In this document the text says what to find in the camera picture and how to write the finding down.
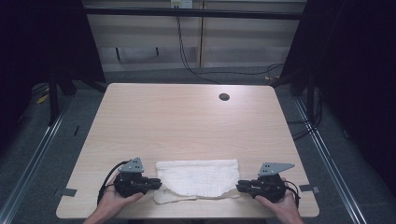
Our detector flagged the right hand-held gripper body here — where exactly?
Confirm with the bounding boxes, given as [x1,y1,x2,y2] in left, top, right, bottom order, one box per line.
[253,161,296,203]

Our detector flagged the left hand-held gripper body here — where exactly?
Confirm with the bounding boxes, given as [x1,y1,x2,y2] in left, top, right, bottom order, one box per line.
[113,157,148,199]

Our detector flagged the white gauze cloth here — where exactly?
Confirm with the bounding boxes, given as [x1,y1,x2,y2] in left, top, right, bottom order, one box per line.
[153,159,243,205]

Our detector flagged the person's right hand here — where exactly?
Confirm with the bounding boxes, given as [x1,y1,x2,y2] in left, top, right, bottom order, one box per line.
[254,189,301,223]

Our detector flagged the person's left hand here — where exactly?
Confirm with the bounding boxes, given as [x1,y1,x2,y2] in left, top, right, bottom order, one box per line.
[97,174,146,219]

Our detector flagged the black metal stand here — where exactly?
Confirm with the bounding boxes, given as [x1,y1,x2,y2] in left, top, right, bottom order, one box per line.
[47,69,61,127]

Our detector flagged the yellow floor object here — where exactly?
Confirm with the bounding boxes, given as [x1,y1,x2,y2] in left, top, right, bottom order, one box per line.
[35,92,50,105]

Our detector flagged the black curtain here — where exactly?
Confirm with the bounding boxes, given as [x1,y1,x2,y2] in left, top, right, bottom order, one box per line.
[0,0,106,147]
[279,0,396,188]

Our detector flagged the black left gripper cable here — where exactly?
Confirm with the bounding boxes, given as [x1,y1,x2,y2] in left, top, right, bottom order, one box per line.
[96,160,133,205]

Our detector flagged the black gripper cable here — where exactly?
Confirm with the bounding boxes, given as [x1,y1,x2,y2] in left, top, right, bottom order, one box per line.
[282,179,302,208]
[96,160,133,205]

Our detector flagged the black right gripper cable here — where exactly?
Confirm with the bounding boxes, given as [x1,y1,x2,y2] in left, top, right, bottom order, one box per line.
[282,179,302,208]

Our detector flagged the metal floor rail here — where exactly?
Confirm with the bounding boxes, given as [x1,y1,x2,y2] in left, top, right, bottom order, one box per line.
[0,94,74,224]
[292,95,370,224]

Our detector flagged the black floor cable bundle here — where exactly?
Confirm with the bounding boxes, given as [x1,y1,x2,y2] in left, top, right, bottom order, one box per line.
[287,87,324,142]

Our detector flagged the black hanging power cable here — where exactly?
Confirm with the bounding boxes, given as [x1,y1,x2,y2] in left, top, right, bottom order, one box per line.
[175,15,222,86]

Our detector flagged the black horizontal frame bar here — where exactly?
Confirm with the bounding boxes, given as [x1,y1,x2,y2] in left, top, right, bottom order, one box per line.
[83,7,308,21]

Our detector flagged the white wall socket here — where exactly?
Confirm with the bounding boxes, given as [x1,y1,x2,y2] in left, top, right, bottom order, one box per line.
[170,0,194,9]

